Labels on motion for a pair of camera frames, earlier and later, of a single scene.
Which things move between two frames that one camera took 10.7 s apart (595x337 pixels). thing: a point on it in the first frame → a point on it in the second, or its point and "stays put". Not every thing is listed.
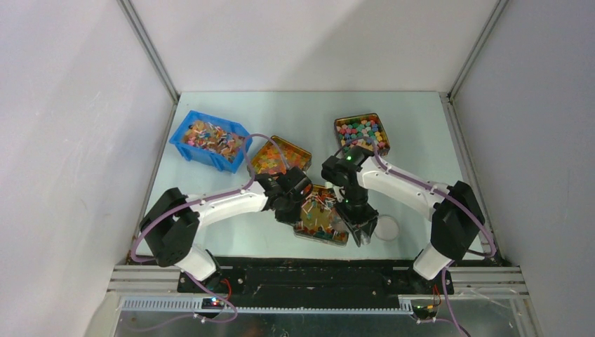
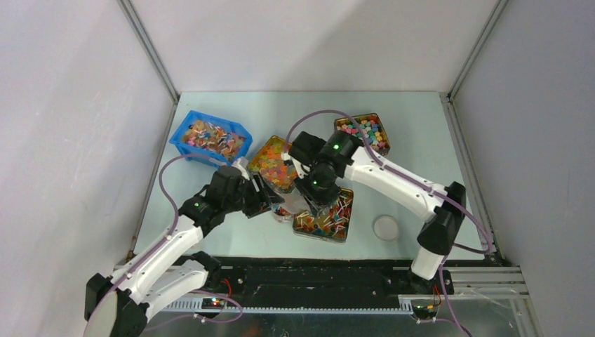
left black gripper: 294,217 → 260,203
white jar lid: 386,228 stays put
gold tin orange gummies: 268,159 stays put
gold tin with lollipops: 320,217 stays put
